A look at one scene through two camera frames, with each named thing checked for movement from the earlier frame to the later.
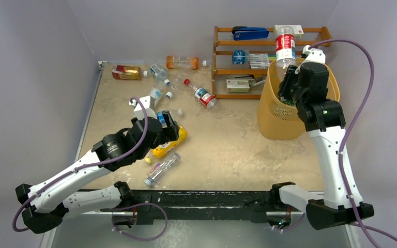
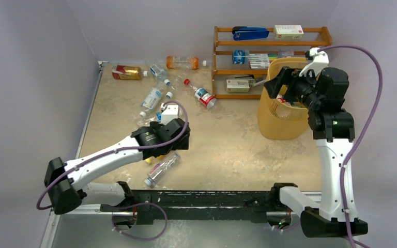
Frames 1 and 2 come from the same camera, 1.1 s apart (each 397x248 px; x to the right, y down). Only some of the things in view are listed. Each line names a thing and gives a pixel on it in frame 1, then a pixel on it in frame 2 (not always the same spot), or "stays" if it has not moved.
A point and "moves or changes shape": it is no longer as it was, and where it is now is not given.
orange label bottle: x=174 y=62 stays
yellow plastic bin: x=278 y=120 stays
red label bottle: x=285 y=49 moves or changes shape
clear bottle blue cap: x=161 y=167 stays
